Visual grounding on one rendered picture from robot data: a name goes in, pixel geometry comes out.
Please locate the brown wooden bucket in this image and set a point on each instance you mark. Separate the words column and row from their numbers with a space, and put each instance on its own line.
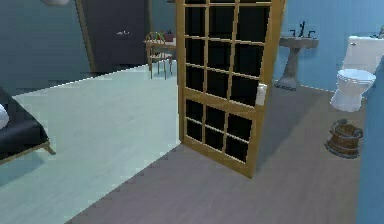
column 344, row 139

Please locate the white pillow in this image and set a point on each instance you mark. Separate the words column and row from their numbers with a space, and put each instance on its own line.
column 2, row 116

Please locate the dark room door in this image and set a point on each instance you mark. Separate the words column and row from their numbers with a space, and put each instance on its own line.
column 113, row 33

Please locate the dark red plant pot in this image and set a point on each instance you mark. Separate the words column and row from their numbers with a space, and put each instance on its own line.
column 169, row 36

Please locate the wooden side table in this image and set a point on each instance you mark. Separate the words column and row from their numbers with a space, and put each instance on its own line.
column 166, row 44

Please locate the grey pedestal sink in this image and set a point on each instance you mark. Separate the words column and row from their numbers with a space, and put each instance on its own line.
column 293, row 56

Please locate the wooden glass-paned room door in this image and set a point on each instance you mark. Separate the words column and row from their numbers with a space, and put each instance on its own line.
column 263, row 60

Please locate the wooden chair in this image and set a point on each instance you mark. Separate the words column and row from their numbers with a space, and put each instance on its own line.
column 158, row 55

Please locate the black bed with wooden legs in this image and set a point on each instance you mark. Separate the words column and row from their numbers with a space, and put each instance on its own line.
column 20, row 133

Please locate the black sink faucet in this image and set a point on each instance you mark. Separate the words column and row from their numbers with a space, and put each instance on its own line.
column 302, row 30

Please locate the white toilet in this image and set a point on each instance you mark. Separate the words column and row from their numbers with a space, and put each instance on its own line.
column 355, row 80

